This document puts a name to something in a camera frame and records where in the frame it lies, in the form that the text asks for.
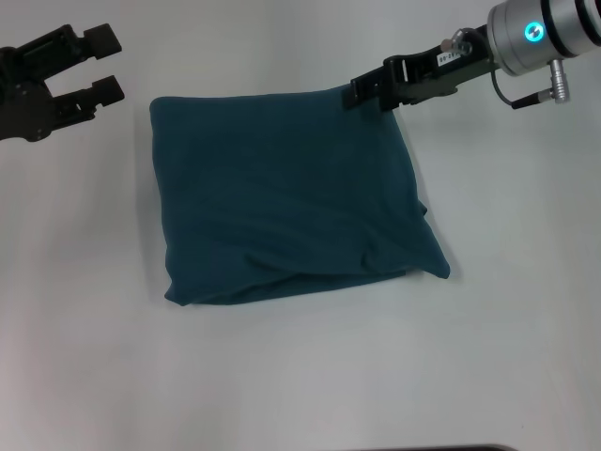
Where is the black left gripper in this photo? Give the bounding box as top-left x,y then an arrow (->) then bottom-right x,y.
0,23 -> 127,143

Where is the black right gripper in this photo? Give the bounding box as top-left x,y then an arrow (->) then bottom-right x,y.
341,22 -> 495,113

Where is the teal t-shirt with cream print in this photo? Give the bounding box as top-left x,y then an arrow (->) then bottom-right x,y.
148,86 -> 453,309

